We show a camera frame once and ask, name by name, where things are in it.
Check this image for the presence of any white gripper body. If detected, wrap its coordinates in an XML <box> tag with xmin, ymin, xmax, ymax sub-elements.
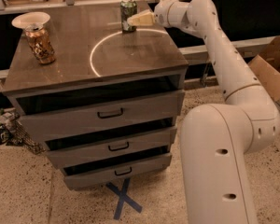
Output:
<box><xmin>154</xmin><ymin>0</ymin><xmax>176</xmax><ymax>28</ymax></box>

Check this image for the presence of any green soda can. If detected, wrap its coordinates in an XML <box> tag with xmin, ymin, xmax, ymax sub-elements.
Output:
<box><xmin>120</xmin><ymin>0</ymin><xmax>137</xmax><ymax>33</ymax></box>

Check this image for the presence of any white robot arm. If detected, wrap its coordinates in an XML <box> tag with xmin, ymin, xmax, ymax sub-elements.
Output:
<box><xmin>128</xmin><ymin>0</ymin><xmax>280</xmax><ymax>224</ymax></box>

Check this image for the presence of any orange patterned soda can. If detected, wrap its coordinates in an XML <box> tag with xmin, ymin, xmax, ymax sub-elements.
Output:
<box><xmin>24</xmin><ymin>23</ymin><xmax>56</xmax><ymax>64</ymax></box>

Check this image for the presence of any grey drawer cabinet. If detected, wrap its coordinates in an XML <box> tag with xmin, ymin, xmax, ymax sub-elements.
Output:
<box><xmin>4</xmin><ymin>4</ymin><xmax>188</xmax><ymax>177</ymax></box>

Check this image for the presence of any top grey drawer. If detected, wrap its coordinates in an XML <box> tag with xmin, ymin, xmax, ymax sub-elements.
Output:
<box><xmin>20</xmin><ymin>90</ymin><xmax>184</xmax><ymax>142</ymax></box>

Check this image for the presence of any grey drawer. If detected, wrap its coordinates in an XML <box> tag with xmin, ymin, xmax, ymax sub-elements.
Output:
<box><xmin>63</xmin><ymin>152</ymin><xmax>172</xmax><ymax>190</ymax></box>
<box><xmin>20</xmin><ymin>90</ymin><xmax>184</xmax><ymax>142</ymax></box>
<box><xmin>47</xmin><ymin>126</ymin><xmax>176</xmax><ymax>169</ymax></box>

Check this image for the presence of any white paper bowl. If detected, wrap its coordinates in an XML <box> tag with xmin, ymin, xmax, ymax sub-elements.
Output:
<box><xmin>11</xmin><ymin>12</ymin><xmax>50</xmax><ymax>29</ymax></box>

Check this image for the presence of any cardboard box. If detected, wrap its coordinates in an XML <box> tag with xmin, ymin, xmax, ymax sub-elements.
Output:
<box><xmin>248</xmin><ymin>35</ymin><xmax>280</xmax><ymax>112</ymax></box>

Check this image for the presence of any middle grey drawer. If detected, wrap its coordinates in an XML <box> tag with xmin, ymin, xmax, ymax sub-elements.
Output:
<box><xmin>47</xmin><ymin>126</ymin><xmax>176</xmax><ymax>169</ymax></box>

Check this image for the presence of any bottom grey drawer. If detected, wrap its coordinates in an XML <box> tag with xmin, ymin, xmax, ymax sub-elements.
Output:
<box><xmin>63</xmin><ymin>152</ymin><xmax>172</xmax><ymax>190</ymax></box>

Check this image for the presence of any blue tape cross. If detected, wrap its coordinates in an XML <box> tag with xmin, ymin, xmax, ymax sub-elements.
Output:
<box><xmin>106</xmin><ymin>178</ymin><xmax>143</xmax><ymax>220</ymax></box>

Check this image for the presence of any metal window rail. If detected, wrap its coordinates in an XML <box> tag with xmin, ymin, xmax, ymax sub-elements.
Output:
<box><xmin>180</xmin><ymin>36</ymin><xmax>274</xmax><ymax>65</ymax></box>

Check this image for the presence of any wire mesh basket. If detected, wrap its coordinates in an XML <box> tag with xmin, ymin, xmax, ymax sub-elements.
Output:
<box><xmin>0</xmin><ymin>112</ymin><xmax>45</xmax><ymax>155</ymax></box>

